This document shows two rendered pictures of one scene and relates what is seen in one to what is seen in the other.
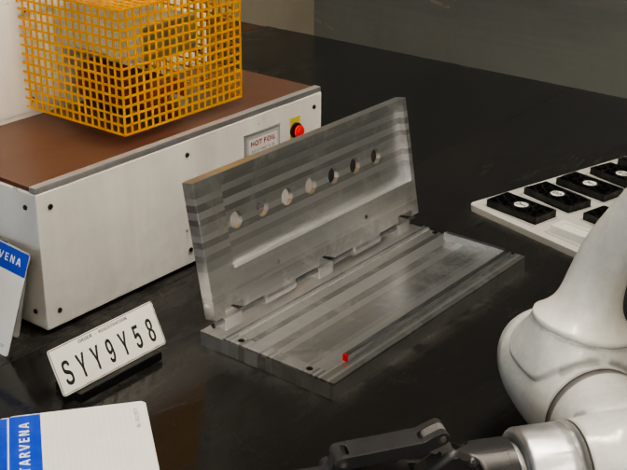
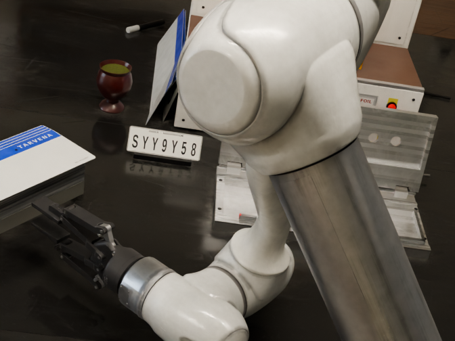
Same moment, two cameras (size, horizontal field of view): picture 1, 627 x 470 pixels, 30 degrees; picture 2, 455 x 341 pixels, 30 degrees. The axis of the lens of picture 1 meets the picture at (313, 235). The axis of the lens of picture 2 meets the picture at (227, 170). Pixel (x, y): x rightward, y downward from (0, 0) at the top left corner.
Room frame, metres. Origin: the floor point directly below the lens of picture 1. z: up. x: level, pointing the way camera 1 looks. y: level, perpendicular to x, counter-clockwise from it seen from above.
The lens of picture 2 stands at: (0.21, -1.02, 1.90)
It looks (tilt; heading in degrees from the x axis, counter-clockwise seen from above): 32 degrees down; 47
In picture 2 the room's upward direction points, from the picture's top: 11 degrees clockwise
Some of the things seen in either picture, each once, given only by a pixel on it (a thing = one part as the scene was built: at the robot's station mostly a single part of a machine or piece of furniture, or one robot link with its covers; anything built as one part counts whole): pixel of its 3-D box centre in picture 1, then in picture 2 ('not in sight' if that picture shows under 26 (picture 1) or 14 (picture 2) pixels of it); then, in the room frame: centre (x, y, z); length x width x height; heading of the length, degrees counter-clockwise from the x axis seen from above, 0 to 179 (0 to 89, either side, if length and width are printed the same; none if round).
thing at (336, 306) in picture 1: (373, 293); (319, 207); (1.37, -0.08, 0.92); 0.44 x 0.21 x 0.04; 142
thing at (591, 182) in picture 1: (589, 186); not in sight; (1.77, -0.45, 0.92); 0.10 x 0.05 x 0.01; 39
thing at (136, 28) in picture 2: not in sight; (145, 26); (1.53, 0.83, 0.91); 0.14 x 0.02 x 0.02; 9
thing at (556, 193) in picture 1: (557, 197); not in sight; (1.72, -0.39, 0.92); 0.10 x 0.05 x 0.01; 35
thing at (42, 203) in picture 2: not in sight; (51, 210); (0.80, 0.02, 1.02); 0.07 x 0.03 x 0.01; 104
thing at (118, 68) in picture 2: not in sight; (113, 87); (1.20, 0.47, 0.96); 0.09 x 0.09 x 0.11
